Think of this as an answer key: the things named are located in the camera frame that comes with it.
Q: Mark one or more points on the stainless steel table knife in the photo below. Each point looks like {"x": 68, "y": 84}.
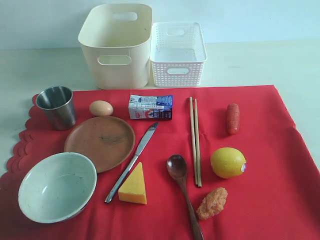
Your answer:
{"x": 142, "y": 144}

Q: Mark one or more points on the fried chicken piece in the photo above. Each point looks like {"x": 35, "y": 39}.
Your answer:
{"x": 212, "y": 204}

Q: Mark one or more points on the yellow cheese wedge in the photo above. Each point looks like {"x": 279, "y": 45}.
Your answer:
{"x": 133, "y": 189}

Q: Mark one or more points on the left wooden chopstick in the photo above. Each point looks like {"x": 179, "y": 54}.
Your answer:
{"x": 193, "y": 140}

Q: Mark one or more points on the dark wooden spoon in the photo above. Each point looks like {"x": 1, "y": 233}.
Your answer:
{"x": 178, "y": 170}

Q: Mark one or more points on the red tablecloth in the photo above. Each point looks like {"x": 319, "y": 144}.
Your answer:
{"x": 276, "y": 198}

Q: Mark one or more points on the stainless steel cup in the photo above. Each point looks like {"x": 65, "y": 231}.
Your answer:
{"x": 57, "y": 104}

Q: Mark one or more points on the small milk carton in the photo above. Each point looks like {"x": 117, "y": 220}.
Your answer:
{"x": 150, "y": 107}

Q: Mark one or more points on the pale green ceramic bowl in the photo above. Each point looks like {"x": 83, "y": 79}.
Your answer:
{"x": 57, "y": 188}

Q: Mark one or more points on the white perforated plastic basket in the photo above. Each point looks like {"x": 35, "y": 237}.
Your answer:
{"x": 177, "y": 54}

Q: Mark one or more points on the yellow lemon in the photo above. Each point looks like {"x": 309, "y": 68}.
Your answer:
{"x": 228, "y": 162}

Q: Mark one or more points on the red sausage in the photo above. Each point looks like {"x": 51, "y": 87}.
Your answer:
{"x": 233, "y": 119}

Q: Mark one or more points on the right wooden chopstick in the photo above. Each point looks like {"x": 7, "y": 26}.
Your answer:
{"x": 197, "y": 144}

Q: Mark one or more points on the cream plastic bin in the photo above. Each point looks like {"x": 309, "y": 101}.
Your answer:
{"x": 115, "y": 39}

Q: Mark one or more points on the wooden chopstick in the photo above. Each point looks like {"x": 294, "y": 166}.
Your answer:
{"x": 197, "y": 144}
{"x": 193, "y": 140}

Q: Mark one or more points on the brown egg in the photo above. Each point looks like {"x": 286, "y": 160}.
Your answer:
{"x": 101, "y": 108}

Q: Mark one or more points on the brown wooden plate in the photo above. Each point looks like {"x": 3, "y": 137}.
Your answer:
{"x": 106, "y": 140}

